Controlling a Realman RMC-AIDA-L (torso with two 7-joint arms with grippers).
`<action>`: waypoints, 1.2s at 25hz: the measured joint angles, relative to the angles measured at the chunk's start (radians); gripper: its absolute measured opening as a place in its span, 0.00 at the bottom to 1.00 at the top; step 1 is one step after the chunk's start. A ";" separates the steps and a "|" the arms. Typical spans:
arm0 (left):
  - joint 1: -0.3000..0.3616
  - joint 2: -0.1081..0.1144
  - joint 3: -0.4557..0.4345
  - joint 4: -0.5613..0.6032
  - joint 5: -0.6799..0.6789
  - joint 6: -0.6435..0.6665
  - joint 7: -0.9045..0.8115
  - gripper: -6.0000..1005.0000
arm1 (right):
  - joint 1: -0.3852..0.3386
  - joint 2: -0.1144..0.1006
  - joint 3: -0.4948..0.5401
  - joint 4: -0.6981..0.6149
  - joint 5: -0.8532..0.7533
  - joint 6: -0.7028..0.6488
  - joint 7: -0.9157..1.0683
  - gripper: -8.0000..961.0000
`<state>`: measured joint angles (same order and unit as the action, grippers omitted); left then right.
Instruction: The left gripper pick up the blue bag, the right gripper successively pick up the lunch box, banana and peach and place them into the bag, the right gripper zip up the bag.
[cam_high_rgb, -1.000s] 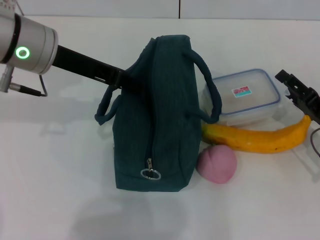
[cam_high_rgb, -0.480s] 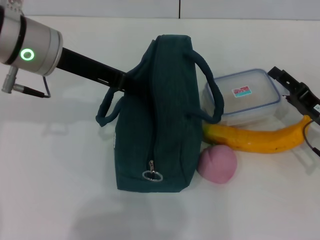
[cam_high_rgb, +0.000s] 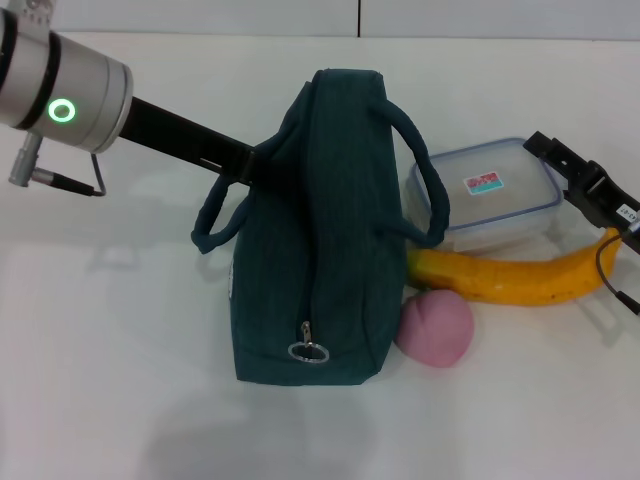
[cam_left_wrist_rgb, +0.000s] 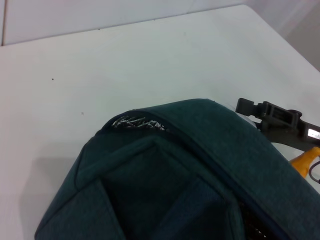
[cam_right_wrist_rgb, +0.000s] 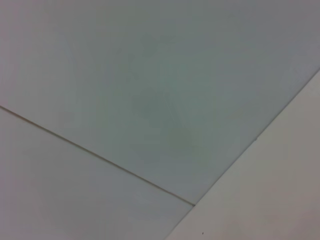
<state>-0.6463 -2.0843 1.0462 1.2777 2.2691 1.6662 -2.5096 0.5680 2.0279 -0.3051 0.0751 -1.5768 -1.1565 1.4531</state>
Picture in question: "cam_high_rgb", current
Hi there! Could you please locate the dark teal fabric bag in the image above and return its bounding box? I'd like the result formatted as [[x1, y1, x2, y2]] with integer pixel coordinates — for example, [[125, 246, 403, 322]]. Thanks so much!
[[190, 68, 451, 387]]

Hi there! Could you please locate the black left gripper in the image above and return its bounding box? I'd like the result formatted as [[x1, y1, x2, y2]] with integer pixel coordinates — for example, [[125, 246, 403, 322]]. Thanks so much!
[[118, 96, 301, 194]]

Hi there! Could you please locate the left arm connector cable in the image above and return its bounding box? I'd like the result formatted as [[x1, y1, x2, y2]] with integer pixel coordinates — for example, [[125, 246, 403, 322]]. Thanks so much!
[[8, 133, 107, 197]]

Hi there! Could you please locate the yellow banana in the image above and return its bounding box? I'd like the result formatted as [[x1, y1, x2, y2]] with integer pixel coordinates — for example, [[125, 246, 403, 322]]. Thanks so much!
[[405, 227, 621, 307]]

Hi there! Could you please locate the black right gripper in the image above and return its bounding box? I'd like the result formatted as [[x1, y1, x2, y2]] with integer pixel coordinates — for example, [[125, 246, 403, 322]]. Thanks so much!
[[522, 130, 640, 236]]

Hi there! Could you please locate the pink toy peach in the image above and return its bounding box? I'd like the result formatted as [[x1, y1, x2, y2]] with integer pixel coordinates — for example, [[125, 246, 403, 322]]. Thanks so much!
[[394, 292, 475, 370]]

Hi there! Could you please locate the clear plastic food container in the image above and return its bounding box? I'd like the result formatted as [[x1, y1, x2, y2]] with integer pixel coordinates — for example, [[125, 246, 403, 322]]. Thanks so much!
[[407, 137, 565, 254]]

